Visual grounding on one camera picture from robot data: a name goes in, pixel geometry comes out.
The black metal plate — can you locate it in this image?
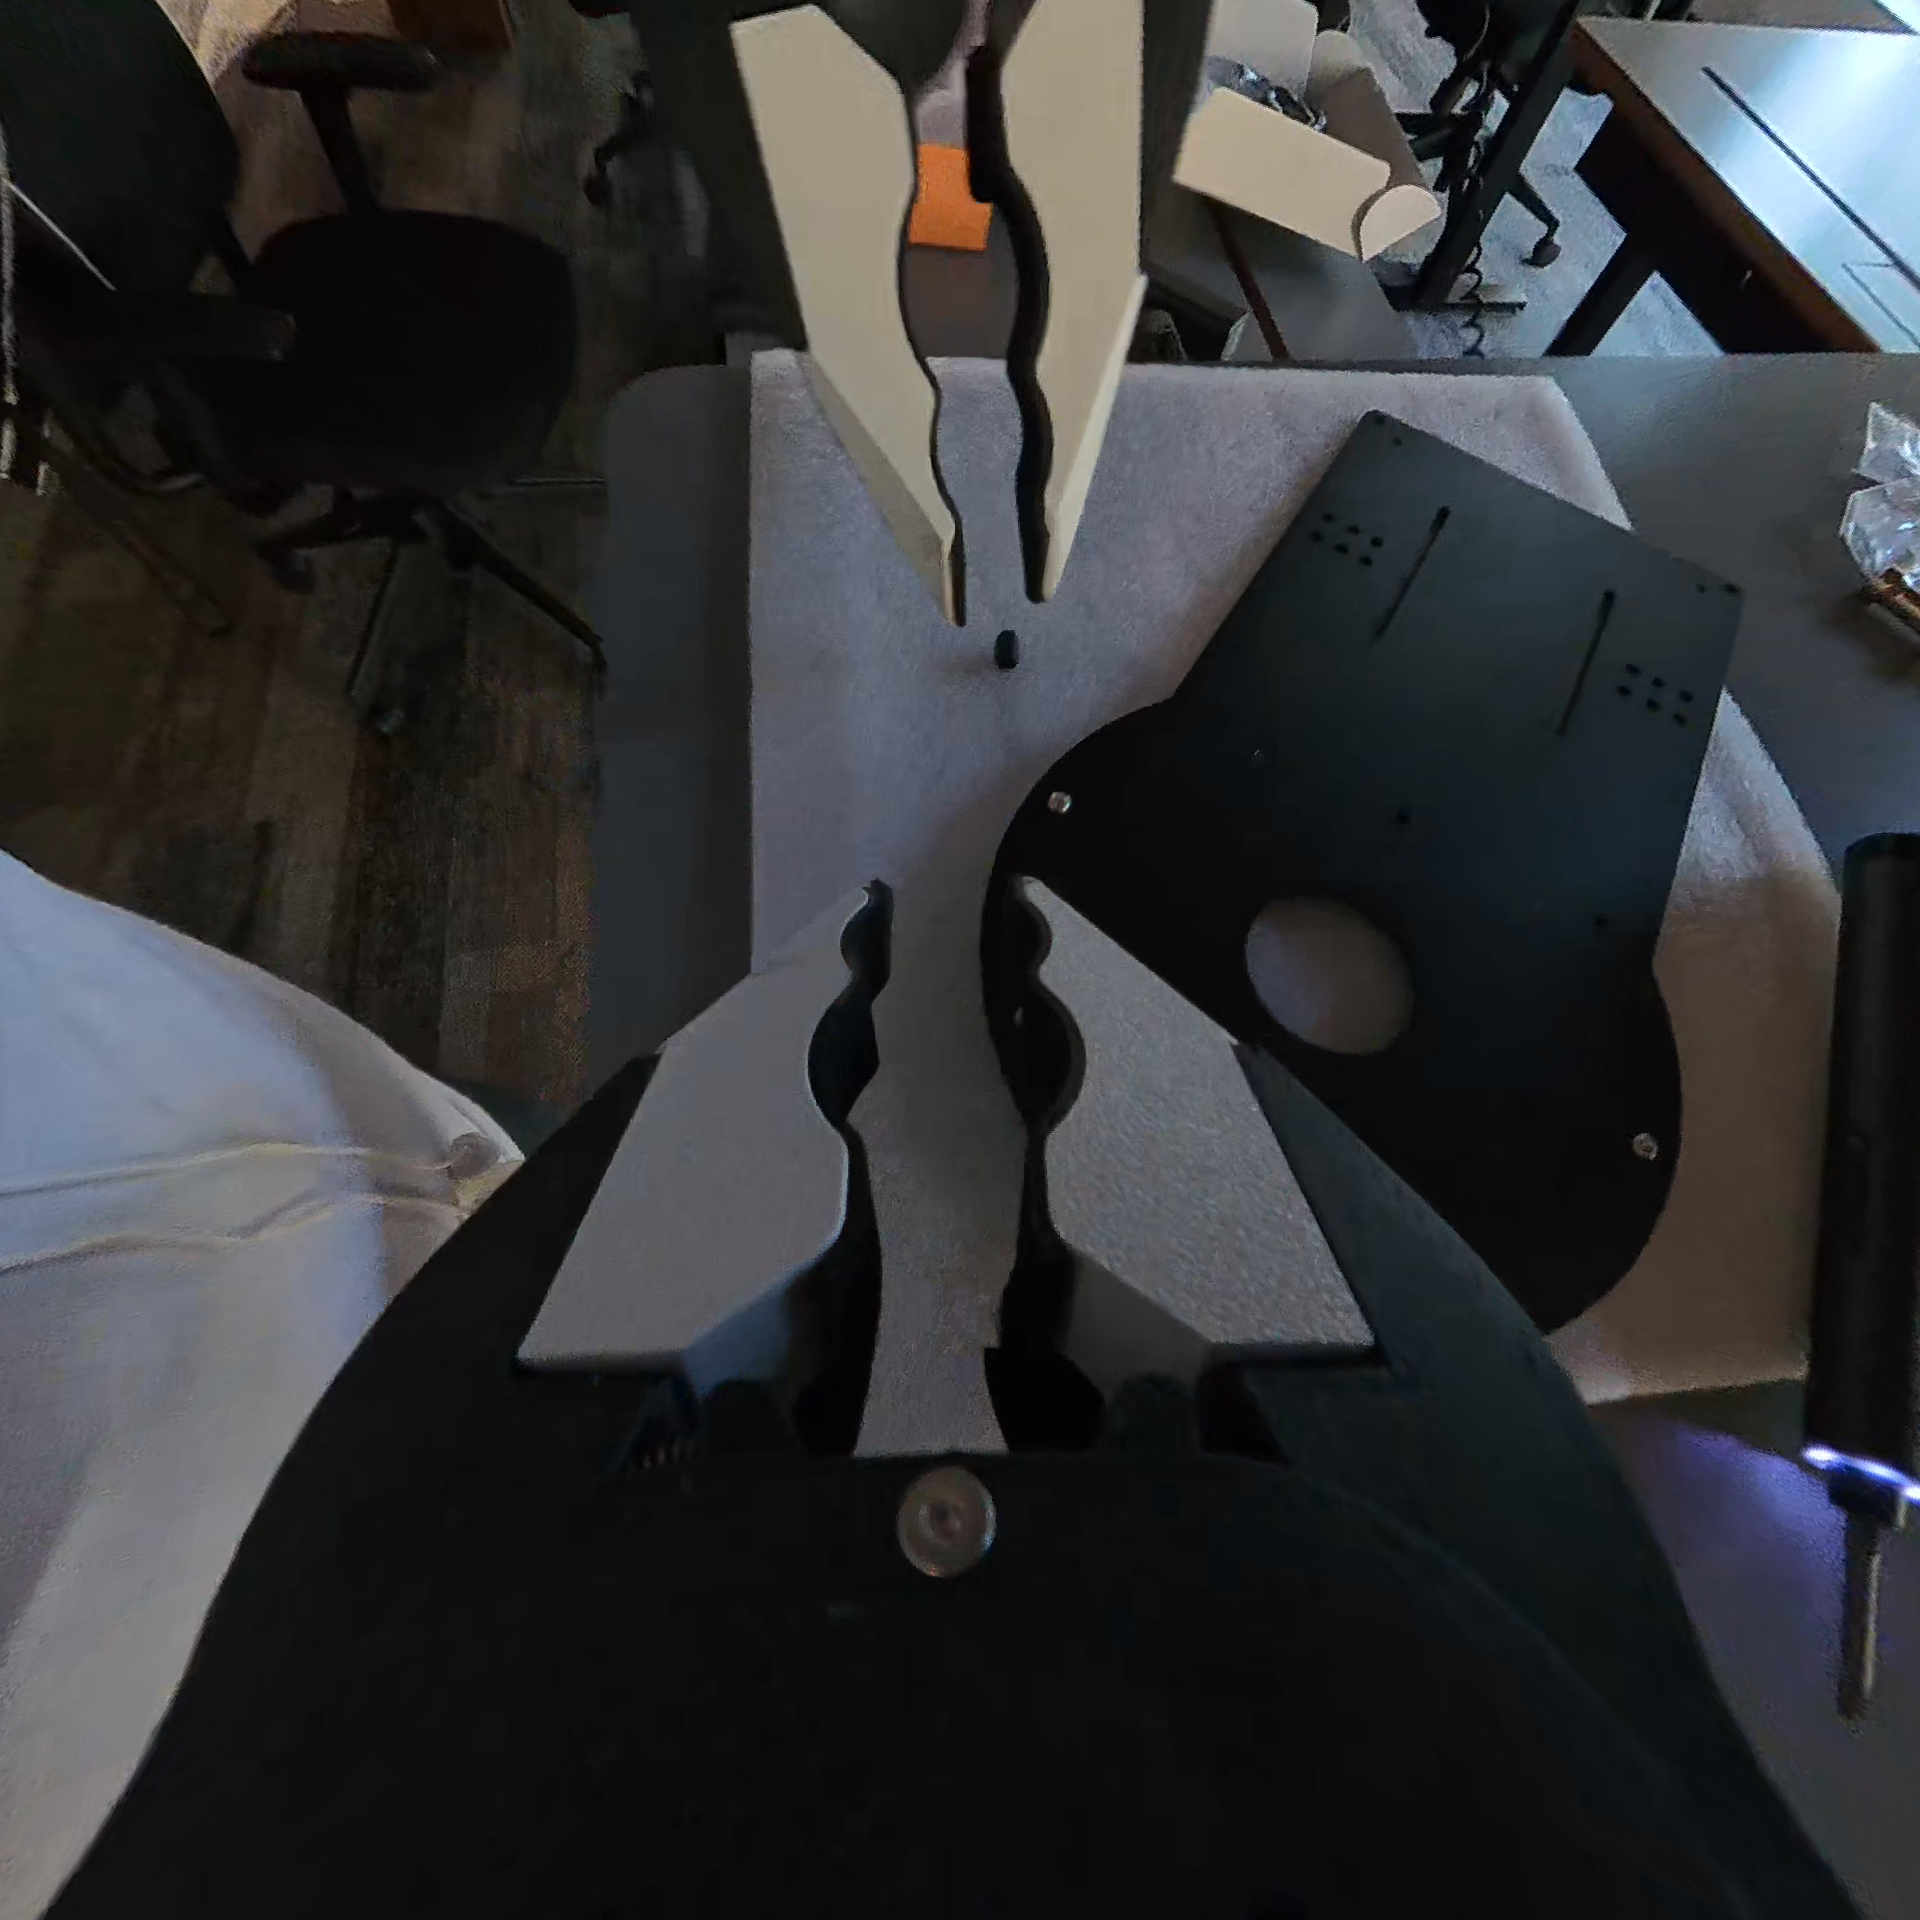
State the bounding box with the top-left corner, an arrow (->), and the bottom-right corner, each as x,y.
984,406 -> 1749,1339

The white foam sheet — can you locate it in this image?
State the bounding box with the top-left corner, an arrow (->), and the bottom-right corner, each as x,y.
752,351 -> 1850,1401

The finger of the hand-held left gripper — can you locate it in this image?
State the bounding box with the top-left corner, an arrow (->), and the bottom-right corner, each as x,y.
737,0 -> 970,624
970,0 -> 1146,604

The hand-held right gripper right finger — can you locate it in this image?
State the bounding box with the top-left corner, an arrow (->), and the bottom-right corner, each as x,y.
992,871 -> 1385,1457

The black table leg frame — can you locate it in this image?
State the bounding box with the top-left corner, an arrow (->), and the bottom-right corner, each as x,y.
1403,0 -> 1575,320

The white open box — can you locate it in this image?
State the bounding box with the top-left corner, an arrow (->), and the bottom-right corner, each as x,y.
1169,29 -> 1440,274

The dark wooden table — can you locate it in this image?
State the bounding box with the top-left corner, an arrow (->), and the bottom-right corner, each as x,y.
1555,18 -> 1920,354

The black office chair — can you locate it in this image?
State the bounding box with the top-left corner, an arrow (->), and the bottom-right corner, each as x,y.
0,0 -> 606,740

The crumpled clear plastic wrap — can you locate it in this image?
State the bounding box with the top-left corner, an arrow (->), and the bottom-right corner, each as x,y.
1835,403 -> 1920,587

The orange block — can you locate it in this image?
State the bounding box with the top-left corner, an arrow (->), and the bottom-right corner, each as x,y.
908,148 -> 998,257

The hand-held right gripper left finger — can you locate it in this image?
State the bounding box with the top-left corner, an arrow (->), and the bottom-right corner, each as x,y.
517,880 -> 894,1457

